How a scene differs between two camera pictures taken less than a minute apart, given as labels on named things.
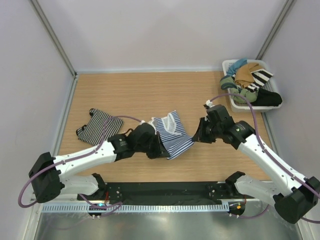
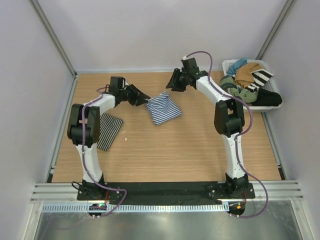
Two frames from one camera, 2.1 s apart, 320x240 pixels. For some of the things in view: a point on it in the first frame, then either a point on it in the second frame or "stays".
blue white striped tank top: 172,134 to 162,109
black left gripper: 160,148 to 139,98
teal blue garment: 232,68 stays
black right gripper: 200,136 to 174,82
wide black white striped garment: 261,77 stays
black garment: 266,98 stays
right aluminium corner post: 274,29 stays
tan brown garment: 243,76 stays
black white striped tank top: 92,133 stays
